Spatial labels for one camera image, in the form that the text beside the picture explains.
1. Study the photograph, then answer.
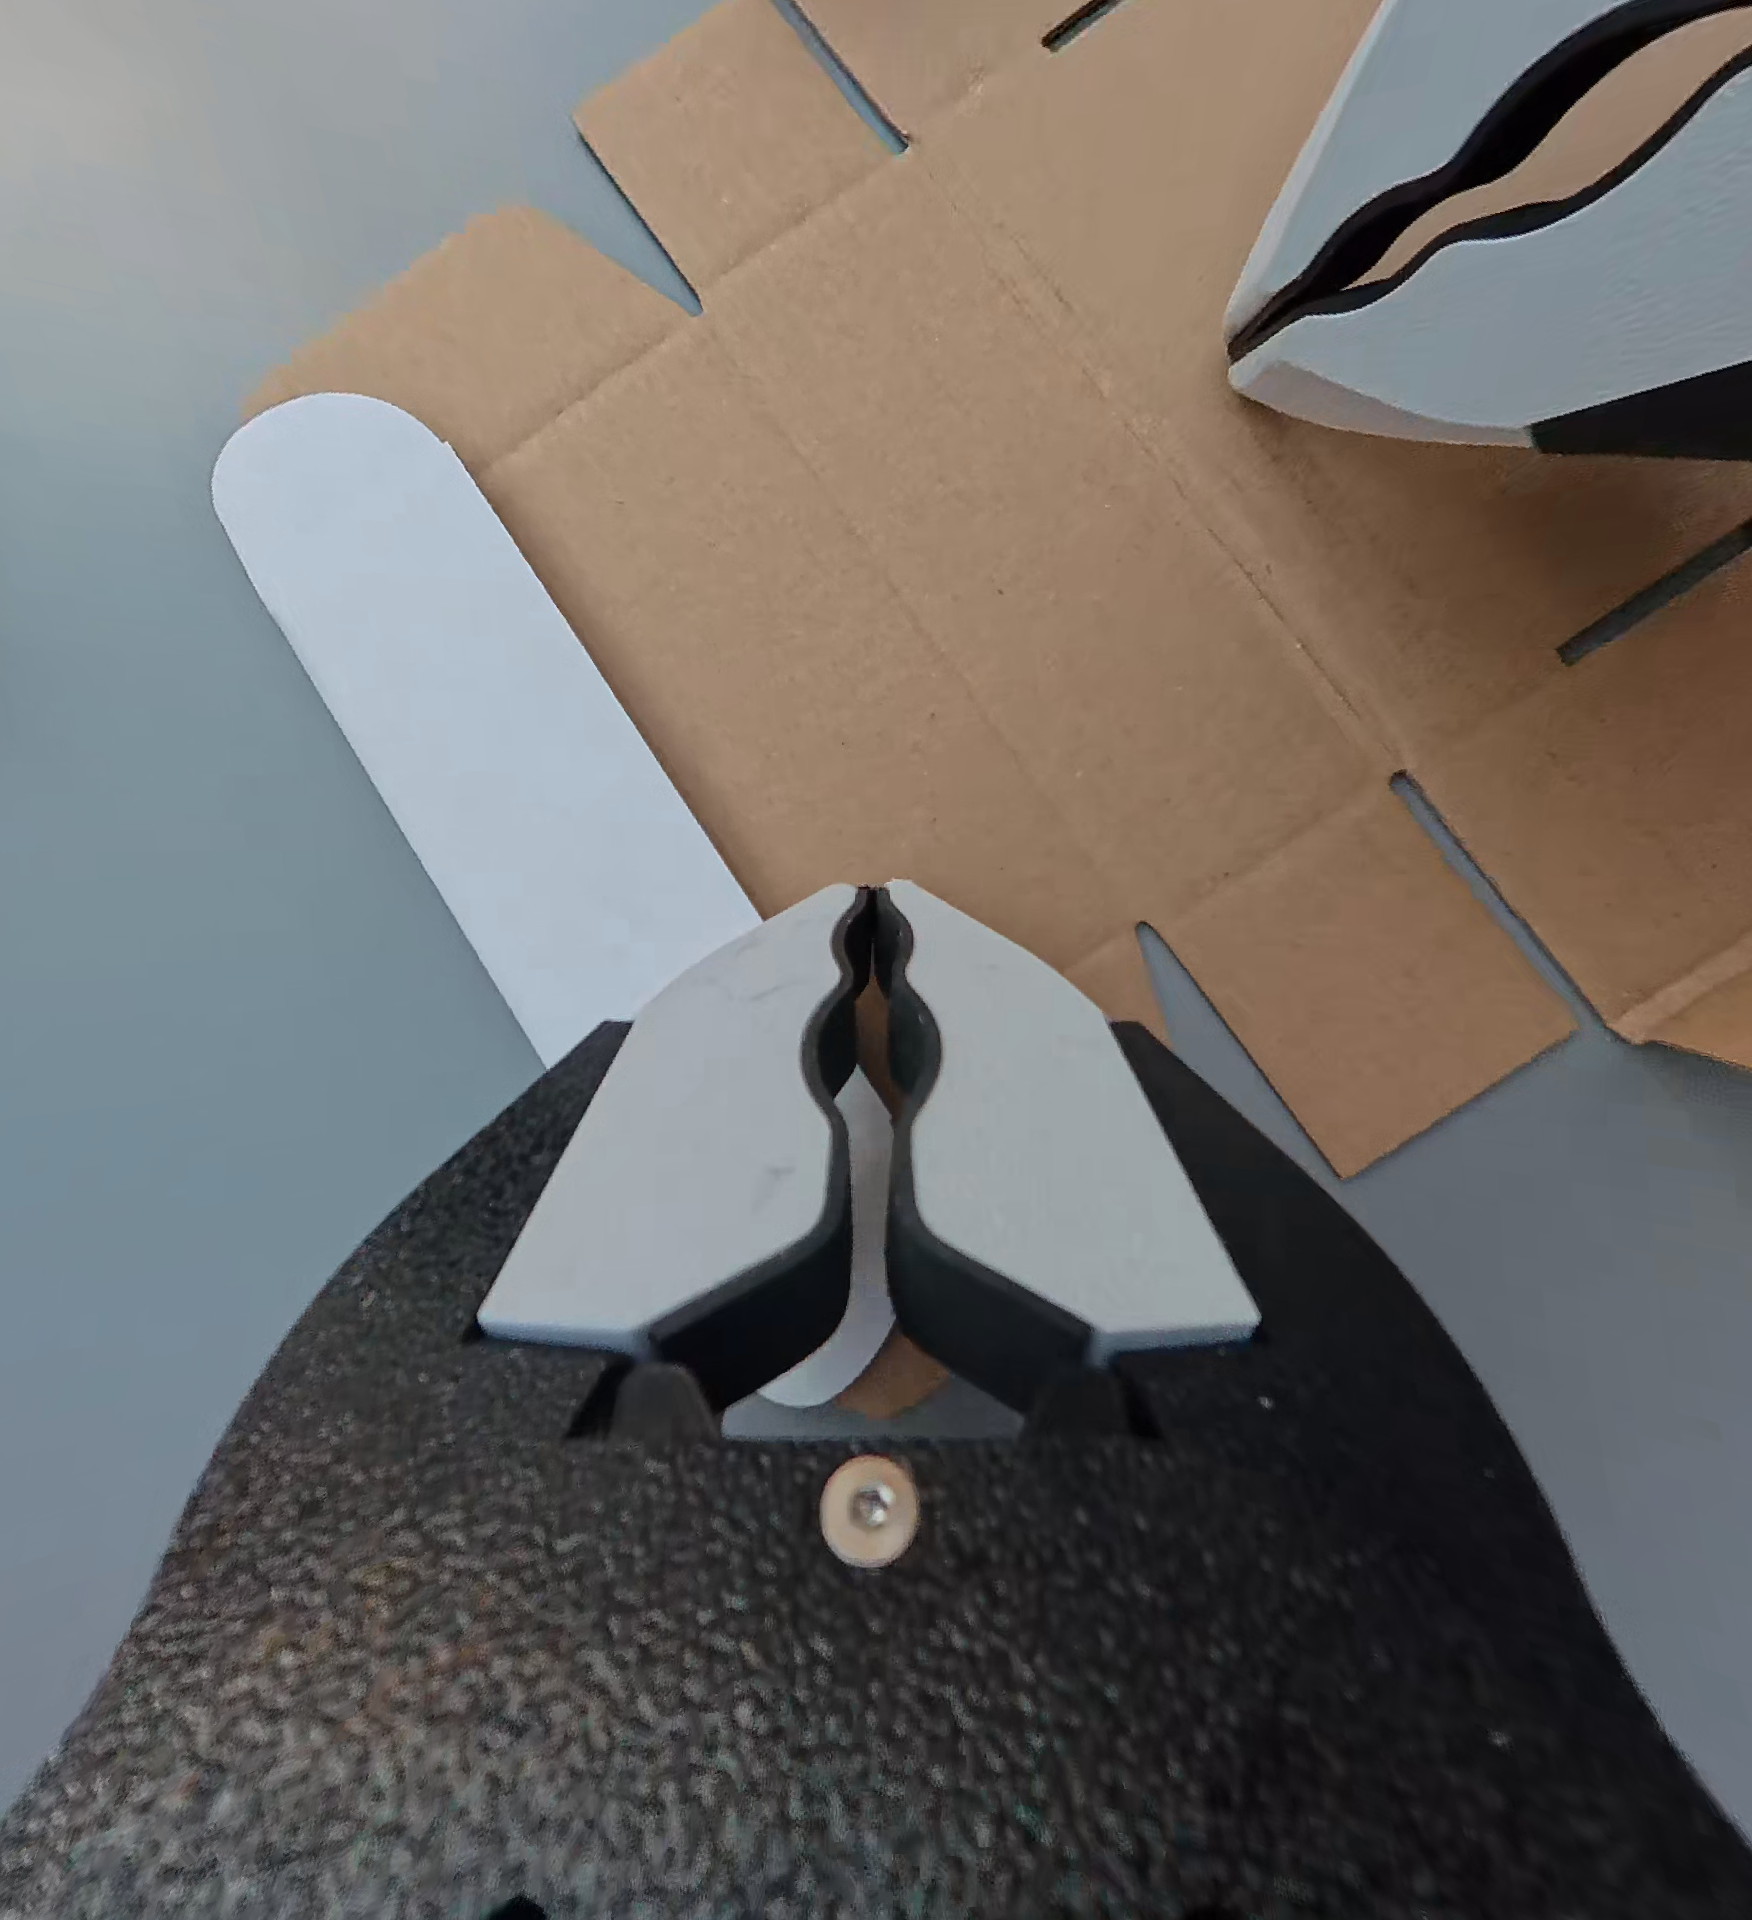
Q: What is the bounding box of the white and brown cardboard box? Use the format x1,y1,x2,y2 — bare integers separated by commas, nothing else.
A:
211,0,1752,1422

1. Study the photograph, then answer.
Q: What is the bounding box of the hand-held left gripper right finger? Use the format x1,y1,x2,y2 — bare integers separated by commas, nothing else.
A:
875,881,1266,1422

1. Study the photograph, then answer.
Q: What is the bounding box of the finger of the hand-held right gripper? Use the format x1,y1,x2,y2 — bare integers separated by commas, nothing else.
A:
1224,0,1752,358
1230,17,1752,471

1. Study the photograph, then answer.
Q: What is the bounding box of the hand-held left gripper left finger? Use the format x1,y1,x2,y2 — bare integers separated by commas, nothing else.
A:
478,886,878,1417

